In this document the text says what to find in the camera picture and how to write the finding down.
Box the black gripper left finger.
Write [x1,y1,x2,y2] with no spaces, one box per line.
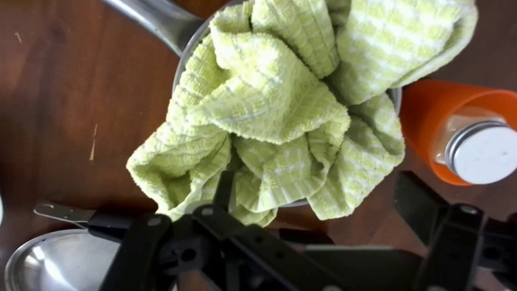
[102,169,378,291]

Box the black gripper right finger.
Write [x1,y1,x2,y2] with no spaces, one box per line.
[393,169,517,291]

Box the green checked towel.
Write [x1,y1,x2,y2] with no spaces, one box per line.
[124,0,480,228]

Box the orange bottle with white cap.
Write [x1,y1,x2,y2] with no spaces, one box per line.
[401,79,517,187]

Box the silver pot with handle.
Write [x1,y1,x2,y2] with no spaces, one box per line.
[102,0,406,210]

